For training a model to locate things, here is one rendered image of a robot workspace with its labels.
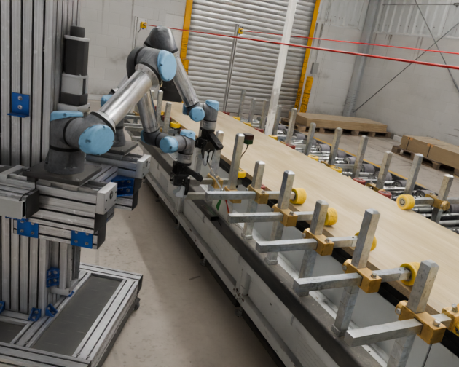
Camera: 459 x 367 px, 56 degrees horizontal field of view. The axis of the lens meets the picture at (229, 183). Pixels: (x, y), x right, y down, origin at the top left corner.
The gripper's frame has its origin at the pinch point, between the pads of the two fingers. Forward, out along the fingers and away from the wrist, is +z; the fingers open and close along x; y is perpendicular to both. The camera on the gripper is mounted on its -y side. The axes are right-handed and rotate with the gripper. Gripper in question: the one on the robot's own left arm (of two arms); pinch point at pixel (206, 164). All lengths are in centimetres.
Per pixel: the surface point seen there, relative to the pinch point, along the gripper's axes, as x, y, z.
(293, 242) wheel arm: 39, -92, -2
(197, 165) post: -17.2, 25.5, 10.3
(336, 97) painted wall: -887, 465, 26
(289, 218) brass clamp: 21, -76, -1
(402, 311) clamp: 43, -136, -1
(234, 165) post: 0.6, -22.3, -6.1
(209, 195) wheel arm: 34, -41, -1
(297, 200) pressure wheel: -9, -59, 1
